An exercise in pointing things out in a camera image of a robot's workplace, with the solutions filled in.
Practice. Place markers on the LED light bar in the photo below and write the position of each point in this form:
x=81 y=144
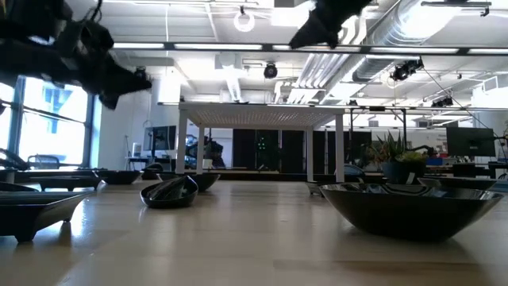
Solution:
x=218 y=46

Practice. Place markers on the black square mini plate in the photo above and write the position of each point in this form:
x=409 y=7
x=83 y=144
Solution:
x=35 y=216
x=371 y=179
x=67 y=182

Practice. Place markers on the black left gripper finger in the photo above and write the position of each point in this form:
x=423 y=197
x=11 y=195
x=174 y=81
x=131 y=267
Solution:
x=119 y=88
x=123 y=77

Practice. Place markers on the blue office chair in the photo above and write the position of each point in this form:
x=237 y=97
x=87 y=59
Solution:
x=353 y=171

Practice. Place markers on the black aluminium frame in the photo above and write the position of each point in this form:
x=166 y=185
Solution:
x=278 y=176

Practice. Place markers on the silver ventilation duct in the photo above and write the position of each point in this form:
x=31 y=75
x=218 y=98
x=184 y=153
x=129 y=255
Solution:
x=391 y=37

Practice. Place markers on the dark office chair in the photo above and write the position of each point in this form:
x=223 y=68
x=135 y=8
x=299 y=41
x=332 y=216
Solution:
x=152 y=171

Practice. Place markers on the mesh office chair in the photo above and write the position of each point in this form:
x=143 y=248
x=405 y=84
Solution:
x=43 y=161

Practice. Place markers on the black track light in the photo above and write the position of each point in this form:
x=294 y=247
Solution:
x=442 y=102

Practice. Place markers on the large window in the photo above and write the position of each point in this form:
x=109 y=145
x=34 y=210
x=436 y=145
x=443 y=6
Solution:
x=51 y=131

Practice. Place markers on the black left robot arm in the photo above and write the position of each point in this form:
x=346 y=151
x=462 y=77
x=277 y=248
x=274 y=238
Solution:
x=31 y=59

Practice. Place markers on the black dome camera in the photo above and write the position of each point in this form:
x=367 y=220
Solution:
x=270 y=71

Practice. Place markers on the white perforated metal shelf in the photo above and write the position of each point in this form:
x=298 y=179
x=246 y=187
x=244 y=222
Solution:
x=258 y=115

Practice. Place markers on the potted green plant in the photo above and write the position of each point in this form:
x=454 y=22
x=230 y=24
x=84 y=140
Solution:
x=401 y=171

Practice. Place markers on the black partition panels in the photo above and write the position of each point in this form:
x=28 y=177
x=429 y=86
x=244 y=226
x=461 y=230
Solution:
x=291 y=151

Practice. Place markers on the black spotlight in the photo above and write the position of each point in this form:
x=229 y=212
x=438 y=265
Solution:
x=405 y=70

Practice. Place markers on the black leaf mini plate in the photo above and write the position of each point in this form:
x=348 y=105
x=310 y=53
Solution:
x=409 y=218
x=456 y=184
x=119 y=177
x=206 y=182

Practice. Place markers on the black teardrop mini plate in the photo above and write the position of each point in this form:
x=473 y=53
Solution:
x=170 y=200
x=16 y=187

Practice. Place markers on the black computer monitor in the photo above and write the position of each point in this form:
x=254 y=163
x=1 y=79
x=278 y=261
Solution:
x=164 y=137
x=470 y=141

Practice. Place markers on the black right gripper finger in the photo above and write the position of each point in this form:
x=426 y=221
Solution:
x=309 y=29
x=315 y=41

